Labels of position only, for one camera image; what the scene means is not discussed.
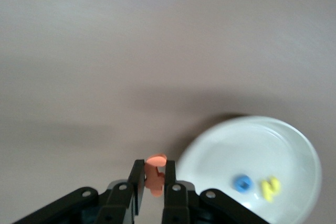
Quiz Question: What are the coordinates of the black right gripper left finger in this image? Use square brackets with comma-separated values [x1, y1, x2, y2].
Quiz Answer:
[12, 158, 146, 224]

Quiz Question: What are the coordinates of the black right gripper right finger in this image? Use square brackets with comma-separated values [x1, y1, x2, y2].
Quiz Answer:
[161, 160, 274, 224]

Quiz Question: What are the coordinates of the orange letter r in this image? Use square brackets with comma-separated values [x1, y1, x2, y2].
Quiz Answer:
[145, 154, 168, 198]

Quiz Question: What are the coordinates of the blue letter o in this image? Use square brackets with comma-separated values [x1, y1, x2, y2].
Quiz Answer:
[233, 173, 254, 193]

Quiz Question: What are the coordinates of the yellow letter h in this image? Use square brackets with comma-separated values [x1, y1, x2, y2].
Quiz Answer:
[258, 175, 282, 204]

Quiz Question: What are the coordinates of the beige brown plate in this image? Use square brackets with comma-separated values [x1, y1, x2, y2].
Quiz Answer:
[174, 115, 323, 224]

